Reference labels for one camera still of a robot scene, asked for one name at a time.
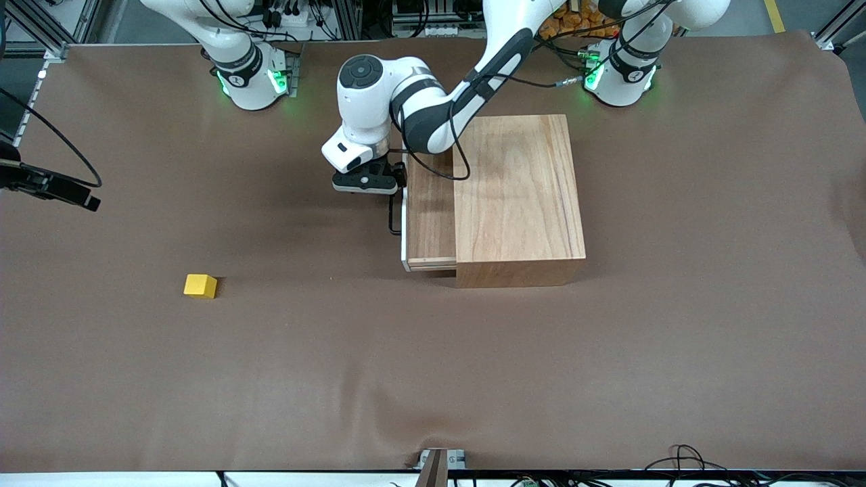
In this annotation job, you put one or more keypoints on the wooden drawer with white front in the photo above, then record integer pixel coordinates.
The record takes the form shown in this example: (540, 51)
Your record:
(433, 216)

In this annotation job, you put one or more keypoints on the brown table mat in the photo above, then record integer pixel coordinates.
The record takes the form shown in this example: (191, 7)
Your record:
(433, 372)

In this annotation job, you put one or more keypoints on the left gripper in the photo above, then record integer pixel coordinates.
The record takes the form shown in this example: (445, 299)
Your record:
(398, 172)

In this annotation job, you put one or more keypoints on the white power strip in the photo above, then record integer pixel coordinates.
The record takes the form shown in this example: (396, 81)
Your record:
(298, 19)

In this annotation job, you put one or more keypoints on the wooden drawer cabinet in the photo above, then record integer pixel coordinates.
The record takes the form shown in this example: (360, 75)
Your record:
(521, 203)

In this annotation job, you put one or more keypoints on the orange objects pile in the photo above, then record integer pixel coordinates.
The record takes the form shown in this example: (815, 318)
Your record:
(568, 24)

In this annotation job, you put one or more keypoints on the silver table edge clamp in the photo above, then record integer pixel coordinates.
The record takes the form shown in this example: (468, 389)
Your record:
(443, 460)

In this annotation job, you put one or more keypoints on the aluminium frame post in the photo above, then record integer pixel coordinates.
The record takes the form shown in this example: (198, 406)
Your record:
(348, 20)
(40, 30)
(832, 39)

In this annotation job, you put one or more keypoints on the aluminium table side rail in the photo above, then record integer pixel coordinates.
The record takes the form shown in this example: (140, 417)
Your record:
(30, 101)

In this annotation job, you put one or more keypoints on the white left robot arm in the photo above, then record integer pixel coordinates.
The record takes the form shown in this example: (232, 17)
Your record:
(365, 101)

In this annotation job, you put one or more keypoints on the yellow wooden block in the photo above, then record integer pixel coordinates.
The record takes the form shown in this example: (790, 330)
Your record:
(199, 285)

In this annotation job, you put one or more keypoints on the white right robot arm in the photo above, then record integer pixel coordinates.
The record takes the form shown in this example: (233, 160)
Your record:
(247, 88)

